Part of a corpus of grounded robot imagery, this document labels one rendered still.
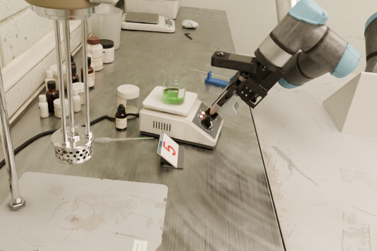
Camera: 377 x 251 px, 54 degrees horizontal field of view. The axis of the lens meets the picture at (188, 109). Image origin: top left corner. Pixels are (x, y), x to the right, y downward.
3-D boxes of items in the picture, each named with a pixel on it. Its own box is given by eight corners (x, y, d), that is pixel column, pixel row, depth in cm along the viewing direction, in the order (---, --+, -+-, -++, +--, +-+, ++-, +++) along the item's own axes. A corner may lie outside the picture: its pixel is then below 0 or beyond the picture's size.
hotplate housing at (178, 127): (223, 126, 102) (226, 100, 99) (214, 151, 91) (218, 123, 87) (147, 110, 106) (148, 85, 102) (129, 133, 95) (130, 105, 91)
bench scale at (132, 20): (174, 34, 176) (175, 24, 174) (119, 29, 173) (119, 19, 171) (173, 23, 193) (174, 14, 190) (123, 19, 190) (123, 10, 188)
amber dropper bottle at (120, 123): (114, 125, 98) (114, 101, 94) (125, 124, 98) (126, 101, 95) (115, 130, 95) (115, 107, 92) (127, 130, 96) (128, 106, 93)
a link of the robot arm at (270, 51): (268, 38, 81) (270, 28, 88) (254, 53, 83) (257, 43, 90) (294, 59, 82) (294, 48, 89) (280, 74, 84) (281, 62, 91)
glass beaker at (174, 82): (187, 99, 96) (191, 69, 92) (183, 110, 91) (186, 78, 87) (161, 94, 97) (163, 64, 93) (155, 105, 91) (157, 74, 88)
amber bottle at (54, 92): (57, 113, 100) (55, 84, 96) (45, 111, 100) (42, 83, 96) (61, 107, 103) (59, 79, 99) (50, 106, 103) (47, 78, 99)
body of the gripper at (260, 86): (251, 111, 90) (285, 76, 84) (223, 89, 89) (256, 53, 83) (253, 98, 97) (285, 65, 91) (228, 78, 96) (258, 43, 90)
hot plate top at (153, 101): (198, 96, 99) (198, 93, 99) (187, 116, 89) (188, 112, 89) (156, 88, 102) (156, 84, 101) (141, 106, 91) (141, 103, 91)
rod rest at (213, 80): (234, 85, 128) (235, 75, 126) (231, 88, 125) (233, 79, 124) (207, 78, 131) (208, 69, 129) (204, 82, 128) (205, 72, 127)
